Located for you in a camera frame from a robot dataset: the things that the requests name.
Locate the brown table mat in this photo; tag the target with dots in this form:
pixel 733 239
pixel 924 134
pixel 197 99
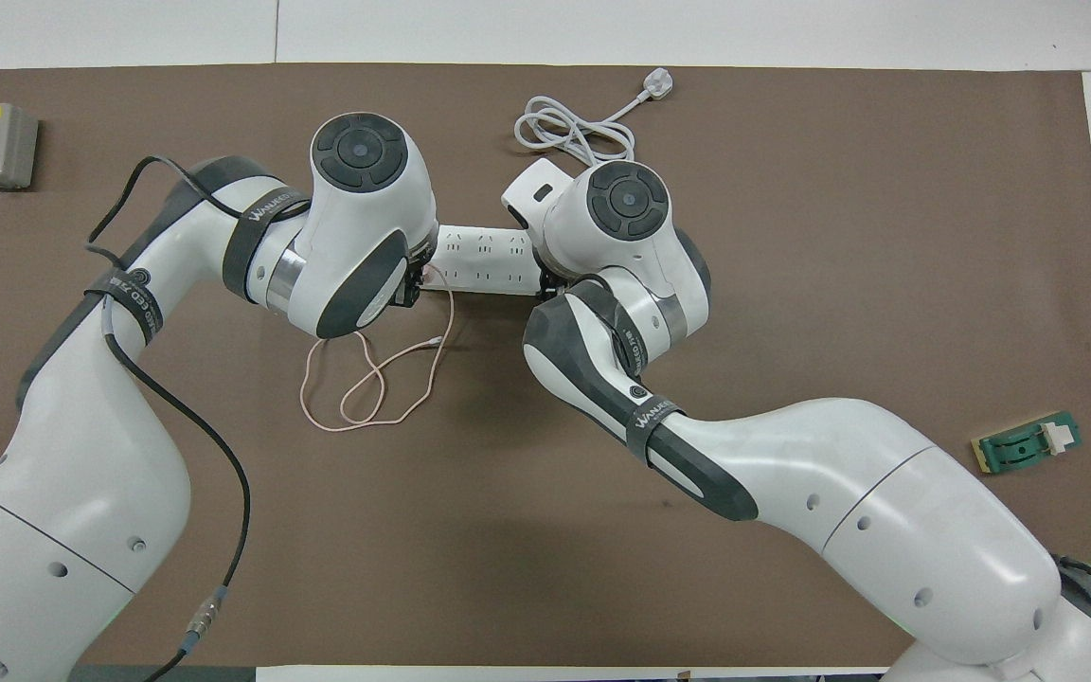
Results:
pixel 792 237

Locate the green knife switch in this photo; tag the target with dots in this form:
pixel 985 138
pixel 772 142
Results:
pixel 1019 447

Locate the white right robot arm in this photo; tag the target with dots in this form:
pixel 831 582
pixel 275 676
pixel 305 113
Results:
pixel 886 493

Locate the white power strip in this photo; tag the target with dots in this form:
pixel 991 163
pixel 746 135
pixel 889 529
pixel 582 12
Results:
pixel 484 260

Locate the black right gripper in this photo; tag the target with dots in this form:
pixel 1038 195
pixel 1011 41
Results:
pixel 552 286

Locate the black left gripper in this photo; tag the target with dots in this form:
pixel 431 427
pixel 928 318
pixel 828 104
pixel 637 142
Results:
pixel 411 279

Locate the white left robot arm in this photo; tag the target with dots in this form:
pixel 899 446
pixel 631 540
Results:
pixel 81 474

